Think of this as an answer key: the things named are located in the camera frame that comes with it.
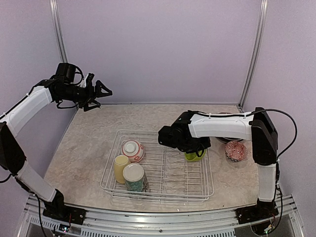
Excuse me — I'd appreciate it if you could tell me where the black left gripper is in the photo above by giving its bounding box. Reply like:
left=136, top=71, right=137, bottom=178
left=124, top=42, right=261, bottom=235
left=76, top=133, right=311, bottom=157
left=58, top=79, right=112, bottom=111

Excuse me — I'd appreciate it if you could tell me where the lime green bowl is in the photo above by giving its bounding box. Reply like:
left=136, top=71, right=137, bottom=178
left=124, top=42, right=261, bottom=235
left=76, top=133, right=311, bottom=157
left=184, top=149, right=207, bottom=162

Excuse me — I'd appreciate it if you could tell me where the large black round plate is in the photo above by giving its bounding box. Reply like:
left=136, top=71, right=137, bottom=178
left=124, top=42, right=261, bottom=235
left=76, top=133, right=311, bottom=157
left=216, top=137, right=243, bottom=144

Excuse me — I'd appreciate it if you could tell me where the blue white patterned bowl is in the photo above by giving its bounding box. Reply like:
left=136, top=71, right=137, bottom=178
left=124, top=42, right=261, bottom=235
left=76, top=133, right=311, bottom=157
left=225, top=141, right=248, bottom=162

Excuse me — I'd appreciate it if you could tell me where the white red patterned bowl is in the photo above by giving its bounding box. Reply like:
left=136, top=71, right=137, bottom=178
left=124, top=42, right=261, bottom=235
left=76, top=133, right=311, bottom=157
left=121, top=140, right=145, bottom=163

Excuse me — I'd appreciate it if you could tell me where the teal patterned cup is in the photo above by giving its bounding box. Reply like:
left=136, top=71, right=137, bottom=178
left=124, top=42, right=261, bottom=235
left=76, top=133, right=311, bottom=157
left=123, top=163, right=150, bottom=193

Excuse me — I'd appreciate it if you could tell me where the pale yellow cup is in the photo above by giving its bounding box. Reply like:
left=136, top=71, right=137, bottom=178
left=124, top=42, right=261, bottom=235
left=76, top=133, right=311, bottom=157
left=114, top=155, right=130, bottom=184

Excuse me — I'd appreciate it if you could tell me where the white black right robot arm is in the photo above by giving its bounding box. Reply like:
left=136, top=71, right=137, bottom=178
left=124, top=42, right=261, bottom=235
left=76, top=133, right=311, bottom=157
left=158, top=107, right=298, bottom=219

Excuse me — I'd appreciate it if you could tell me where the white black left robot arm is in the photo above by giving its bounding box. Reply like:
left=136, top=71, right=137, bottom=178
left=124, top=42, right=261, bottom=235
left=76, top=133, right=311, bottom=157
left=0, top=63, right=113, bottom=220

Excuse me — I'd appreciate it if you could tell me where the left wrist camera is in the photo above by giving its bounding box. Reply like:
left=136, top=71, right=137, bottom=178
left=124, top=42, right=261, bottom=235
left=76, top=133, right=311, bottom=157
left=81, top=73, right=95, bottom=88

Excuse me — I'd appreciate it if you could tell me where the white wire dish rack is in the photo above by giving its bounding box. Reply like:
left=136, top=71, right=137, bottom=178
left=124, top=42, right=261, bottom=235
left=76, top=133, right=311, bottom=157
left=100, top=129, right=214, bottom=203

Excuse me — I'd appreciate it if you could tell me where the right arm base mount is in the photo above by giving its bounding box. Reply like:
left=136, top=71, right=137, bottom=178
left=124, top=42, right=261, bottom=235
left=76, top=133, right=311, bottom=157
left=236, top=199, right=279, bottom=224

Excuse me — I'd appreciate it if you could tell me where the aluminium frame post left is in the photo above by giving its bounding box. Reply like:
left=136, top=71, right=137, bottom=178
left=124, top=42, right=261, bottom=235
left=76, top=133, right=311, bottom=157
left=49, top=0, right=68, bottom=63

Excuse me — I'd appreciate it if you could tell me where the aluminium frame post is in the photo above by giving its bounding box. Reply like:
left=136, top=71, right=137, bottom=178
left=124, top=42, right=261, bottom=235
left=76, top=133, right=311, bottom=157
left=238, top=0, right=269, bottom=111
left=49, top=0, right=68, bottom=63

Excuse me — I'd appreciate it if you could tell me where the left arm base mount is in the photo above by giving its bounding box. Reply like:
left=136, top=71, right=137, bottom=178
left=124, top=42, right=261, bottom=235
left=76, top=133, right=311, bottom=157
left=43, top=193, right=87, bottom=225

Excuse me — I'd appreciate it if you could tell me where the aluminium front rail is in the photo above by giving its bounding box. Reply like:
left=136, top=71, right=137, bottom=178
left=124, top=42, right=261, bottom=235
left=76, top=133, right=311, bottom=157
left=14, top=196, right=305, bottom=237

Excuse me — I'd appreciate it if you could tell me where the aluminium frame post right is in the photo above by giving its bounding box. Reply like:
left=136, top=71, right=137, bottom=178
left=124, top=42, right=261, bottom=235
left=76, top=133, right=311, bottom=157
left=238, top=0, right=269, bottom=111

